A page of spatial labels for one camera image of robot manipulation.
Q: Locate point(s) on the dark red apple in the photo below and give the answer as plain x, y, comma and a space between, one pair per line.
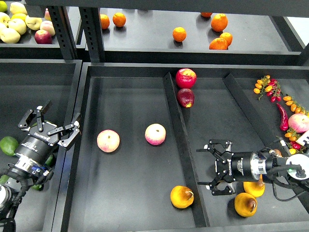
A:
185, 97

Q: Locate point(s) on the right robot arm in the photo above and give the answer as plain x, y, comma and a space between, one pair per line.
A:
289, 172

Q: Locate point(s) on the red chili pepper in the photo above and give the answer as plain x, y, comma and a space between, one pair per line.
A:
284, 118

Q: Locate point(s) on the black tray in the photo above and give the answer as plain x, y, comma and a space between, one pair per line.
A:
26, 84
128, 190

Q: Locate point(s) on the pink apple right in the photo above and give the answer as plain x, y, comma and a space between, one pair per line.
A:
299, 123

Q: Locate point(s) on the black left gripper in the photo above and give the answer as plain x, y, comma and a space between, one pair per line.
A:
43, 138

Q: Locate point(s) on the red apple on shelf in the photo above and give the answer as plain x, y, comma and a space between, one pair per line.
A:
43, 37

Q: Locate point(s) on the black left tray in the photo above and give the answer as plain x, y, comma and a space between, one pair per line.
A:
26, 84

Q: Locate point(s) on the bright red apple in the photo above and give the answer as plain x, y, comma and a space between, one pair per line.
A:
185, 78

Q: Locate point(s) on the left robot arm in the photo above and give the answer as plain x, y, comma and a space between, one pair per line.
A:
31, 168

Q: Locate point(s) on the black middle tray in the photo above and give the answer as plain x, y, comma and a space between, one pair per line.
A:
128, 190

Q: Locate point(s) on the orange on shelf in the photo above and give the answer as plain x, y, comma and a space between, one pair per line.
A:
179, 34

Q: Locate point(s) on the green avocado in left tray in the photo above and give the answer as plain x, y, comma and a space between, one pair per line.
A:
8, 145

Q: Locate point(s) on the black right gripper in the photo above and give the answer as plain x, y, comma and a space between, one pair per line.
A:
229, 167

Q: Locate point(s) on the pink apple left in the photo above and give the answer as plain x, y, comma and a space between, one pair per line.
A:
108, 141

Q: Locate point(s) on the pink apple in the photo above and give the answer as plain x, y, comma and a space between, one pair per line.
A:
108, 141
155, 134
299, 123

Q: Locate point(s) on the pink apple centre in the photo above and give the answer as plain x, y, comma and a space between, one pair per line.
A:
155, 134

